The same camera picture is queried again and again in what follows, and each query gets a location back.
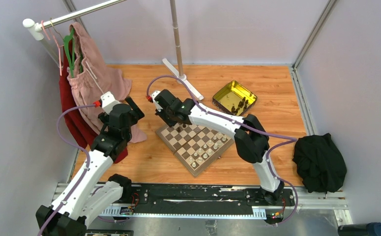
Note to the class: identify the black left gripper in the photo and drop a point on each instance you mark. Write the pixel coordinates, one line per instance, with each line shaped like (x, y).
(139, 114)

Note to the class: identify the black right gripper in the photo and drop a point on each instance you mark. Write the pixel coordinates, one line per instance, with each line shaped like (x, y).
(161, 113)

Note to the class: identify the wooden chess board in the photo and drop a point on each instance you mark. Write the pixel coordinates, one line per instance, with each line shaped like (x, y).
(196, 146)

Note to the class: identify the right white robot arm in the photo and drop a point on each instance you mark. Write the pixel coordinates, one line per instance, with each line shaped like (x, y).
(250, 138)

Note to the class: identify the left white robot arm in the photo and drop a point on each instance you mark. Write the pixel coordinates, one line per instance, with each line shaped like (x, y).
(71, 213)

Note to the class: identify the pink hanging garment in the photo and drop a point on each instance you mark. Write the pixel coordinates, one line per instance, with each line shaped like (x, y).
(91, 77)

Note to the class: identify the yellow metal tin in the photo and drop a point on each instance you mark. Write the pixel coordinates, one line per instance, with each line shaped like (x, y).
(234, 99)

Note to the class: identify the green clothes hanger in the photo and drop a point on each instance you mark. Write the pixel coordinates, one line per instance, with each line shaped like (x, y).
(73, 52)

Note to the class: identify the white clothes rack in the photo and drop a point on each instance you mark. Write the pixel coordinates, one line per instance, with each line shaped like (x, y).
(39, 33)

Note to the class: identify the black crumpled cloth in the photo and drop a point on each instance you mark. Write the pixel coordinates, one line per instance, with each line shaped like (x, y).
(319, 163)

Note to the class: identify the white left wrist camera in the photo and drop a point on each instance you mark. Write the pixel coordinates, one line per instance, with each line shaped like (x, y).
(108, 101)

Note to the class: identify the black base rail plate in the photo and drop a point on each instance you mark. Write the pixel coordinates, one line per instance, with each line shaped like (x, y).
(189, 200)

